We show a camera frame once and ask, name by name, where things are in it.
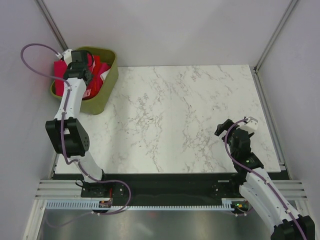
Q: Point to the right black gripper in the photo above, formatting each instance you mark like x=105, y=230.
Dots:
x=220, y=127

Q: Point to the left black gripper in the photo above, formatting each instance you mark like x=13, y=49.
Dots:
x=70, y=68

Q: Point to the crimson red t shirt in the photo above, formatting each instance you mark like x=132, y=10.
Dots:
x=100, y=70

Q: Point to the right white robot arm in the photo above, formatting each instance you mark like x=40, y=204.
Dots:
x=257, y=187

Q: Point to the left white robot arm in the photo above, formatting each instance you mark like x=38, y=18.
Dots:
x=66, y=133

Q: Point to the magenta shirt in basket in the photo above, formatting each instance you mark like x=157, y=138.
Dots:
x=59, y=69

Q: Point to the olive green basket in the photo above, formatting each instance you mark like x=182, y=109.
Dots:
x=100, y=97

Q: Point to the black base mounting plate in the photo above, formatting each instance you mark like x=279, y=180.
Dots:
x=181, y=189

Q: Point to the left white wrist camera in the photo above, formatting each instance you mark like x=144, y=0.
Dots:
x=67, y=56

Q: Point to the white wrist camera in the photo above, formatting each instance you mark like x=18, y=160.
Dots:
x=67, y=56
x=250, y=125

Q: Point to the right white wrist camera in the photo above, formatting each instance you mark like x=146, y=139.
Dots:
x=250, y=125

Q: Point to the left aluminium frame post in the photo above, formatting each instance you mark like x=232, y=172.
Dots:
x=51, y=23

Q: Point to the aluminium frame post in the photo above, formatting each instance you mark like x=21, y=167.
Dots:
x=278, y=29
x=51, y=23

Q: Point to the aluminium extrusion rail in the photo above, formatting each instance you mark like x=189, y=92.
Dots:
x=58, y=190

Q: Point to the white slotted cable duct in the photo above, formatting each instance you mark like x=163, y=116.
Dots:
x=99, y=205

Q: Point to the right aluminium frame post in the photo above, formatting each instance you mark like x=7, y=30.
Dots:
x=278, y=29

